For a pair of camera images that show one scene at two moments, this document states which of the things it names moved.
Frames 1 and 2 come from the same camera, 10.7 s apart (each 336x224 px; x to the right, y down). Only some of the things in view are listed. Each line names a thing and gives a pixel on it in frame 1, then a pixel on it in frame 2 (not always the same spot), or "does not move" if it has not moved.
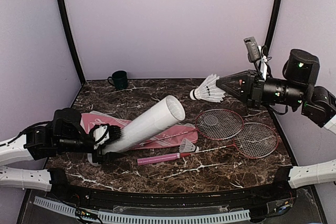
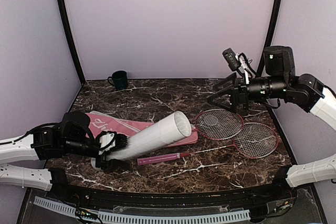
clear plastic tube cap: x=211 y=120 does not move
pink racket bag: x=171 y=137 does not move
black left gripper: x=108 y=156 -> x=106 y=165
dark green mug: x=119 y=80 does not move
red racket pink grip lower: x=255 y=140 does not move
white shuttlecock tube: x=166 y=112 -> x=177 y=125
